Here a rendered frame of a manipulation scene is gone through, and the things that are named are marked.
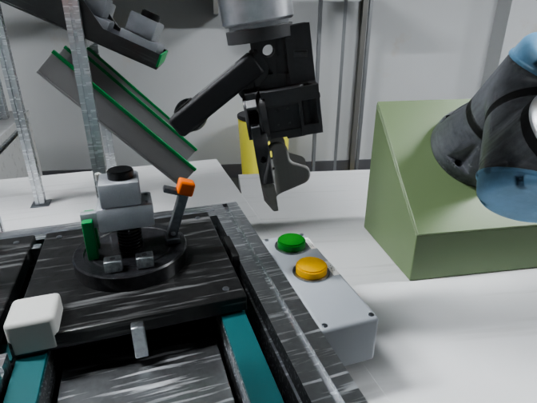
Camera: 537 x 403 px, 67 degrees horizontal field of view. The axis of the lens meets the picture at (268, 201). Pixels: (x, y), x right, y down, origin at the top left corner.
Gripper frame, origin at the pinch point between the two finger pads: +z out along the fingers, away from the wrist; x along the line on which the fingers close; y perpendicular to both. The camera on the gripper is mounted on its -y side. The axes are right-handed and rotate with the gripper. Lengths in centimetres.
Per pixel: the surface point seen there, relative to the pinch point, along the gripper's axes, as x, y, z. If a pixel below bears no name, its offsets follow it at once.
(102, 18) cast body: 25.1, -21.1, -24.4
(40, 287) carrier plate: -5.6, -27.9, 3.5
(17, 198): 49, -61, 10
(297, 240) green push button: 3.6, 3.1, 8.3
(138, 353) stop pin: -13.0, -16.1, 9.0
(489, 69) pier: 306, 202, 50
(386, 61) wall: 308, 114, 29
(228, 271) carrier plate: -3.5, -6.4, 6.9
